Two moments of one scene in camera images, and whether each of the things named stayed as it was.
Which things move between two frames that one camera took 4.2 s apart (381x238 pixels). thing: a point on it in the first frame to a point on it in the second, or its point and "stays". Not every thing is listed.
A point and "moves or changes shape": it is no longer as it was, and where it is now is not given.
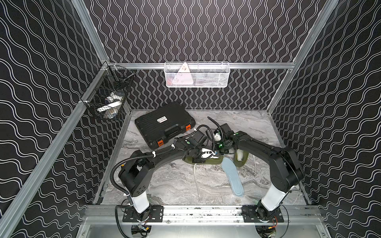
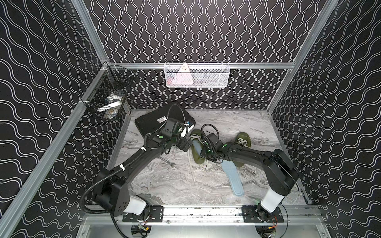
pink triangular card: (183, 76) stays
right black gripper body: (222, 147) to (207, 153)
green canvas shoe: (213, 161) moves or changes shape
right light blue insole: (232, 173) stays
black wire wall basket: (106, 98) stays
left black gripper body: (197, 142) to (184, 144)
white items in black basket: (113, 102) stays
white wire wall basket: (202, 75) stays
